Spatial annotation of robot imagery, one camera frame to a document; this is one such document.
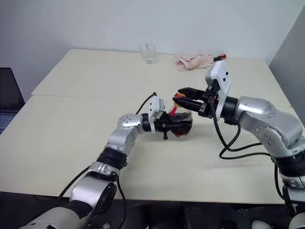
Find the wine glass with dark drink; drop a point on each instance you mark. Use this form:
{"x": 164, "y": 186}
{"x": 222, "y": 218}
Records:
{"x": 182, "y": 130}

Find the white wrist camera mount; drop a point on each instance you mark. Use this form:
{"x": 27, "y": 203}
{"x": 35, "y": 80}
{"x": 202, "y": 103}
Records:
{"x": 156, "y": 107}
{"x": 221, "y": 78}

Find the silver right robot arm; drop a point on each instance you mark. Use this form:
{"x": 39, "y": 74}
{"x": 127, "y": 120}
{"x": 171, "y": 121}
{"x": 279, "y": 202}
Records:
{"x": 264, "y": 119}

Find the dark laptop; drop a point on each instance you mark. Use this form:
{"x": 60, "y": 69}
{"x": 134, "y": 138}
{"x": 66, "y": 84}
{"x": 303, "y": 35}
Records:
{"x": 9, "y": 95}

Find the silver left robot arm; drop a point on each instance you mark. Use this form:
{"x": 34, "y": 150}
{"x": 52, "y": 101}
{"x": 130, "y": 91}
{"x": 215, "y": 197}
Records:
{"x": 124, "y": 140}

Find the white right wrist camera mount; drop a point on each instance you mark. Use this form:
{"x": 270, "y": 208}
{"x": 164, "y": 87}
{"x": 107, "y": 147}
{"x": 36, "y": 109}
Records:
{"x": 221, "y": 78}

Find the clear glass tumbler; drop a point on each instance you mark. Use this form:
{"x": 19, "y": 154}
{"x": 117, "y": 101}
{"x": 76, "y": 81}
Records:
{"x": 147, "y": 53}

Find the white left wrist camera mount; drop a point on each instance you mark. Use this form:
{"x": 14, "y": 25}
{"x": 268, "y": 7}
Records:
{"x": 156, "y": 107}

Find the white object under table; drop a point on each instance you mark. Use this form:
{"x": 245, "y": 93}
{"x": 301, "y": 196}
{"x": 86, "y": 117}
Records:
{"x": 260, "y": 225}

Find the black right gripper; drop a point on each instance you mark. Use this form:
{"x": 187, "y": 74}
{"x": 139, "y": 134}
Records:
{"x": 209, "y": 102}

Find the grey partition panel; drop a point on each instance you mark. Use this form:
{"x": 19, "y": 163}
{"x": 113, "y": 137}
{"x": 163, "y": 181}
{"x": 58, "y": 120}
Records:
{"x": 289, "y": 52}

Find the crumpled pink cloth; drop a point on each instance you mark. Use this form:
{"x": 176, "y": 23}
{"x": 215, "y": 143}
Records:
{"x": 190, "y": 62}

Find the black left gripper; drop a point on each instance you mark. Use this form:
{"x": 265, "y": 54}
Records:
{"x": 161, "y": 124}

